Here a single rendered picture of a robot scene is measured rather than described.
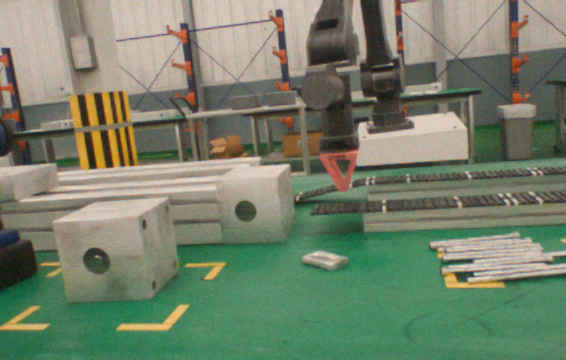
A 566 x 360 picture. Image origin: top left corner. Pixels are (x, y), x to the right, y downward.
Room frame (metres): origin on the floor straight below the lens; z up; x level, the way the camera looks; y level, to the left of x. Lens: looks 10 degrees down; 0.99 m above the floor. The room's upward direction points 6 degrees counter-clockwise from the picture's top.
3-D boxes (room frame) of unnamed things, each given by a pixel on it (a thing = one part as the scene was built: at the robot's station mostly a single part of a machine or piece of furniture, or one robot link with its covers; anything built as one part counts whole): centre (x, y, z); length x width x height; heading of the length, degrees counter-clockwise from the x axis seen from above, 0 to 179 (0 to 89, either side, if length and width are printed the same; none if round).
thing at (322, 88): (0.86, -0.09, 1.01); 0.12 x 0.09 x 0.12; 157
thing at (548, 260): (0.51, -0.22, 0.78); 0.11 x 0.01 x 0.01; 85
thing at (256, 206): (0.75, 0.04, 0.83); 0.12 x 0.09 x 0.10; 168
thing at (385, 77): (1.31, -0.29, 0.97); 0.09 x 0.05 x 0.10; 157
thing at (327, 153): (0.89, -0.11, 0.85); 0.07 x 0.07 x 0.09; 78
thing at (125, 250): (0.58, 0.20, 0.83); 0.11 x 0.10 x 0.10; 170
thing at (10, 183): (0.83, 0.48, 0.87); 0.16 x 0.11 x 0.07; 78
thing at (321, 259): (0.58, -0.04, 0.78); 0.05 x 0.03 x 0.01; 40
